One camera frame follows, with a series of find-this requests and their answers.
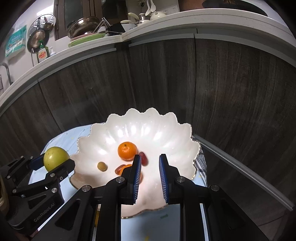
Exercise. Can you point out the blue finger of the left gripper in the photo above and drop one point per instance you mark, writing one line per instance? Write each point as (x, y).
(37, 163)
(61, 172)

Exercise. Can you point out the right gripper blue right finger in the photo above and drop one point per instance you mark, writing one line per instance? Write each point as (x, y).
(168, 174)

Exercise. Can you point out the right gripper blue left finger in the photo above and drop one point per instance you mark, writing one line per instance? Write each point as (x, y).
(134, 175)

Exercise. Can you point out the green yellow apple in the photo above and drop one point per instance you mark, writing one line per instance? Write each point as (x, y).
(54, 157)

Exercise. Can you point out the red grape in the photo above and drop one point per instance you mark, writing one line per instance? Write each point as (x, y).
(118, 169)
(144, 159)

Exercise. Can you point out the front orange mandarin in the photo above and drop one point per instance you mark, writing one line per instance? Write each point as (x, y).
(126, 166)

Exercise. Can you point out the orange mandarin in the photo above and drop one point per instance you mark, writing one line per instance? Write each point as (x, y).
(127, 151)
(126, 166)

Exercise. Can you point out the back orange mandarin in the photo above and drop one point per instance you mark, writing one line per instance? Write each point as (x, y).
(127, 151)

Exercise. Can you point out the small brown longan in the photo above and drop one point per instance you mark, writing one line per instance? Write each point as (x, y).
(102, 166)

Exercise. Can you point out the white scalloped gold-rimmed bowl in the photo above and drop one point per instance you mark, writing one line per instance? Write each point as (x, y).
(152, 133)

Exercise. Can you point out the light blue patterned tablecloth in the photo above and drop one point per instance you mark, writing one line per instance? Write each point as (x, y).
(151, 225)

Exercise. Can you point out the metal faucet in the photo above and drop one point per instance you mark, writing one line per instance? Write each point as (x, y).
(7, 72)

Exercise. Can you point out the green dish soap bottle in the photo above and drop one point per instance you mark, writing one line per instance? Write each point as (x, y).
(43, 52)

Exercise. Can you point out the blue pump bottle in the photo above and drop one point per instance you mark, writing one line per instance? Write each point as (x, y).
(51, 51)

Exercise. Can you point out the teal tissue package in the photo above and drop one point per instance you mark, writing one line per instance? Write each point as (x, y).
(16, 42)

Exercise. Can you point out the hanging frying pan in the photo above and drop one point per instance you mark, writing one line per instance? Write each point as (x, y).
(33, 44)

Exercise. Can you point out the green plastic basin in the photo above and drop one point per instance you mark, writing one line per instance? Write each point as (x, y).
(86, 39)

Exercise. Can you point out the hanging steamer rack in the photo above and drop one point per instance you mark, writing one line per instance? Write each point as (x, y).
(45, 22)

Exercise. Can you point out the stainless steel pot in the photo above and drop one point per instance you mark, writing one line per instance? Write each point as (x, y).
(82, 26)

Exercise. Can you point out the cream small saucepan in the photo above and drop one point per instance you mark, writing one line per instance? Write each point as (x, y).
(136, 19)

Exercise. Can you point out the cream ceramic teapot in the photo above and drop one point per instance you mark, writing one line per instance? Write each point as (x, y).
(157, 14)

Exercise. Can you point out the hanging white spoons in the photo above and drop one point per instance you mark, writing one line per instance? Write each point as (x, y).
(151, 7)

